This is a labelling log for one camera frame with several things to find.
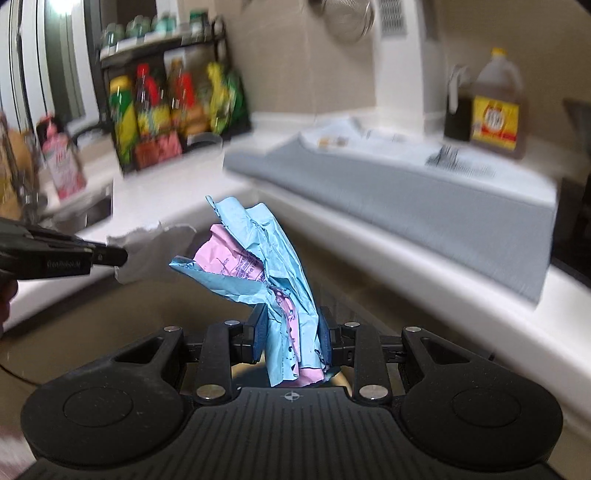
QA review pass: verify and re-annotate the grey counter mat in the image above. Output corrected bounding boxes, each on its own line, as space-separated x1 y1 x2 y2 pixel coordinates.
223 133 556 304

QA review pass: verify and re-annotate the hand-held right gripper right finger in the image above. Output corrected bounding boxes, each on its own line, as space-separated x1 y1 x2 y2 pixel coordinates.
318 306 476 402

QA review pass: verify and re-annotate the wooden cutting board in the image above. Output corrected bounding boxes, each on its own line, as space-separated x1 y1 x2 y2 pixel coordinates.
0 130 38 219

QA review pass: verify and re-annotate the green ceramic jar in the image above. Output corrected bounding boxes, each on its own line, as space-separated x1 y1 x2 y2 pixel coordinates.
126 15 153 41
100 22 127 47
153 11 185 35

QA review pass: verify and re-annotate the person's left hand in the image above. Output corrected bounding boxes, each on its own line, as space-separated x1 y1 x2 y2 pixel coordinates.
0 277 20 334

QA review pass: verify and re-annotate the black cable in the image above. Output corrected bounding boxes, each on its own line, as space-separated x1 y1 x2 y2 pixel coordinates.
0 361 43 385

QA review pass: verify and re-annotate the pink pump soap bottle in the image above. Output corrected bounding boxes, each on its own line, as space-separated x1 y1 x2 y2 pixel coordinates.
36 114 89 200

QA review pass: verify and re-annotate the green capped spice bottle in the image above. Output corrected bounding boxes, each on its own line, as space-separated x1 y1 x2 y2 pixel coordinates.
188 9 214 35

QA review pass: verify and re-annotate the black smartphone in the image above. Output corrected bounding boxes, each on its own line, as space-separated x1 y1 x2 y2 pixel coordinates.
133 130 184 170

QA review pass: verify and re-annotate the blue and pink wrapper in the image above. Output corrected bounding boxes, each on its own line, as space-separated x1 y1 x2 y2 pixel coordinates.
168 196 343 389

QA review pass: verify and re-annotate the yellow capped cooking wine jug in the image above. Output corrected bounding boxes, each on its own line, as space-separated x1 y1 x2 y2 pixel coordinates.
470 47 528 161

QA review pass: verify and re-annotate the white wall vent grille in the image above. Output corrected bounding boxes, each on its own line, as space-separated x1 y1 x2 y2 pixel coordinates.
378 0 410 36

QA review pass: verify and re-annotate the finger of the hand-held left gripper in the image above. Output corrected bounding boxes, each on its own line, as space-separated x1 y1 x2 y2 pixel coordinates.
78 238 129 270

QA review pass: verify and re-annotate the green and yellow sauce bottle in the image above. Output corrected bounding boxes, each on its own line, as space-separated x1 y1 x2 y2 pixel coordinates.
109 75 140 160

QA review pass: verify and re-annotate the yellow and green snack bag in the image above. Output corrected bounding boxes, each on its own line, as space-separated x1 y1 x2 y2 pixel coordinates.
206 61 246 136

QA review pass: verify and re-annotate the metal mesh strainer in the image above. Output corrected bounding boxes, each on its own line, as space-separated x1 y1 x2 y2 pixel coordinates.
318 0 376 45

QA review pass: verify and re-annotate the black pan handle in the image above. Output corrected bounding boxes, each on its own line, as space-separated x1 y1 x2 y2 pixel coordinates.
68 119 112 149

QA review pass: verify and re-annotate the yellow capped oil bottle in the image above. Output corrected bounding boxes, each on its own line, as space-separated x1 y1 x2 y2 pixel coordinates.
166 58 206 134

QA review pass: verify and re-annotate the red capped soy sauce bottle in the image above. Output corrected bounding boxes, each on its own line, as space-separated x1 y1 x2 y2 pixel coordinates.
135 64 170 139

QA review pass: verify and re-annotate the window frame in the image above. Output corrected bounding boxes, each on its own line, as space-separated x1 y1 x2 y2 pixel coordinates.
8 0 89 126

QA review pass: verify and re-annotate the white torn paper scrap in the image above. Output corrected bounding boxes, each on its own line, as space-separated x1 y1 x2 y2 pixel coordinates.
106 221 198 285

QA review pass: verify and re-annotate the black wire condiment rack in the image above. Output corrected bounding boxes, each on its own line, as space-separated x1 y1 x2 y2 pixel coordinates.
99 20 253 174

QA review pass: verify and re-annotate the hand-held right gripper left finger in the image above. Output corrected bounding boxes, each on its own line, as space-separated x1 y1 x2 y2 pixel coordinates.
113 304 269 404

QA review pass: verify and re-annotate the black cooktop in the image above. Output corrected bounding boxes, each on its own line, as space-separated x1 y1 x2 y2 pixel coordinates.
551 176 591 278

